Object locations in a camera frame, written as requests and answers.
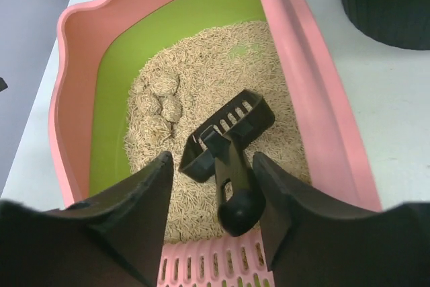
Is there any black bin with blue liner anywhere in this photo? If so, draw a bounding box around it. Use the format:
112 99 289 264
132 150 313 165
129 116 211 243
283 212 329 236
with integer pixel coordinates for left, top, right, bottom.
341 0 429 50

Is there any black slotted litter scoop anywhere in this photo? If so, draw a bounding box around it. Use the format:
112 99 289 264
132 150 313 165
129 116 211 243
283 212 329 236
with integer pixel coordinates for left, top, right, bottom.
179 89 275 237

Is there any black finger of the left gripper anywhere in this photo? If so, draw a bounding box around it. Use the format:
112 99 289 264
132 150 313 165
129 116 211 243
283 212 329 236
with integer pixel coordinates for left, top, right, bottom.
0 77 8 92

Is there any beige pellet cat litter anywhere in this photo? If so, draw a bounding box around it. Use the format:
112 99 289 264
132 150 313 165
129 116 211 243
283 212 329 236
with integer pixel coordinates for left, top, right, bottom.
122 19 312 245

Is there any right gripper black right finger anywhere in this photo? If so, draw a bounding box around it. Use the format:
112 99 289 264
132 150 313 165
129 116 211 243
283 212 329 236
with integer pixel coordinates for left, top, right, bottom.
253 153 429 286

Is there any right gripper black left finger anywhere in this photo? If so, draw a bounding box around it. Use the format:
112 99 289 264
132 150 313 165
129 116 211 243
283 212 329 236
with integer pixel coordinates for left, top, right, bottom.
1 151 173 286

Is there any pink cat litter box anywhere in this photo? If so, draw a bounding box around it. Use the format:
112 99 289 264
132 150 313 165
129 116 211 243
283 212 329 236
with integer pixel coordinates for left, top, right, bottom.
48 0 384 287

